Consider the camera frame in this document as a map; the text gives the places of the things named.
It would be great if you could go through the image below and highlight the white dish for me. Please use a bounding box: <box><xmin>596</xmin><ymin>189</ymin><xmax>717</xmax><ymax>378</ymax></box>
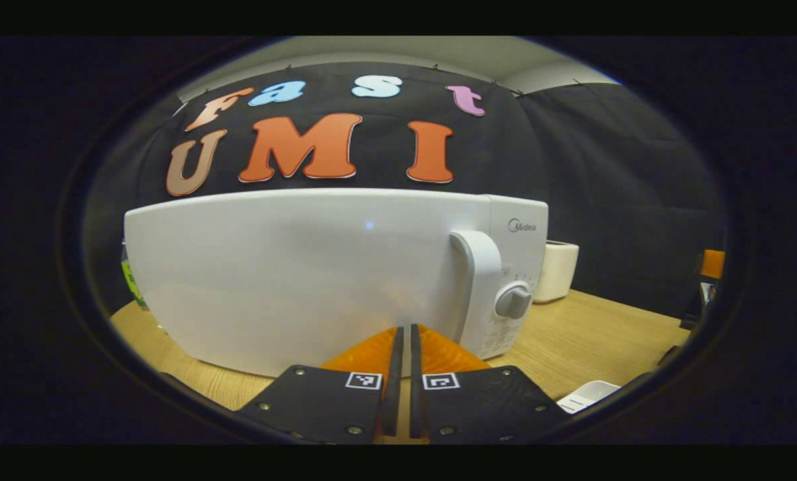
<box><xmin>556</xmin><ymin>380</ymin><xmax>621</xmax><ymax>415</ymax></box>

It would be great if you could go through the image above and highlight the white toaster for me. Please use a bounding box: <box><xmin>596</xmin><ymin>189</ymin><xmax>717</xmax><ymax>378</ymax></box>
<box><xmin>533</xmin><ymin>240</ymin><xmax>581</xmax><ymax>304</ymax></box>

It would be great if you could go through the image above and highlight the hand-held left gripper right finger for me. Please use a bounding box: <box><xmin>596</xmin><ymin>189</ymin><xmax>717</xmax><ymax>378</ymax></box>
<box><xmin>409</xmin><ymin>324</ymin><xmax>570</xmax><ymax>445</ymax></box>

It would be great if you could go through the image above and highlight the green spray bottle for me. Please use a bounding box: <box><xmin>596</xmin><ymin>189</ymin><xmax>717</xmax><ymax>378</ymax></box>
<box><xmin>120</xmin><ymin>243</ymin><xmax>149</xmax><ymax>312</ymax></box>

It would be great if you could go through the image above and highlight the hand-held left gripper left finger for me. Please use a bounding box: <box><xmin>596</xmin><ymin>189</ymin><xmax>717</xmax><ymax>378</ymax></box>
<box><xmin>238</xmin><ymin>325</ymin><xmax>405</xmax><ymax>446</ymax></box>

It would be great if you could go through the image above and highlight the white microwave oven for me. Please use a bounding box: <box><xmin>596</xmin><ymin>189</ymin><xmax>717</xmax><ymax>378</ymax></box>
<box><xmin>123</xmin><ymin>187</ymin><xmax>550</xmax><ymax>379</ymax></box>

